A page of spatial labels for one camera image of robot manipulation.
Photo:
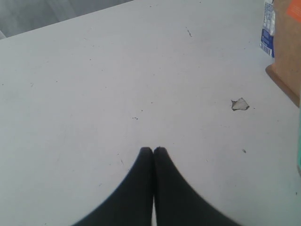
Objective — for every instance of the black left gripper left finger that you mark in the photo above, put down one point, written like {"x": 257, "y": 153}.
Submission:
{"x": 132, "y": 201}

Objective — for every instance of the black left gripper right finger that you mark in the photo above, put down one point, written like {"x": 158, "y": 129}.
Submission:
{"x": 176, "y": 202}

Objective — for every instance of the clear jar yellow lid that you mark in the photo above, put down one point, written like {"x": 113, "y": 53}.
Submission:
{"x": 299, "y": 150}

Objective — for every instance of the small torn paper scrap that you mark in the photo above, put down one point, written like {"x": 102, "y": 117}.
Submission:
{"x": 239, "y": 104}

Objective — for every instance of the brown snack pouch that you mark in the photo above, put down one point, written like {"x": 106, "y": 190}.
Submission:
{"x": 286, "y": 70}

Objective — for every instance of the white blue milk carton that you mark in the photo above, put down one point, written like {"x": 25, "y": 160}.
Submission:
{"x": 268, "y": 28}

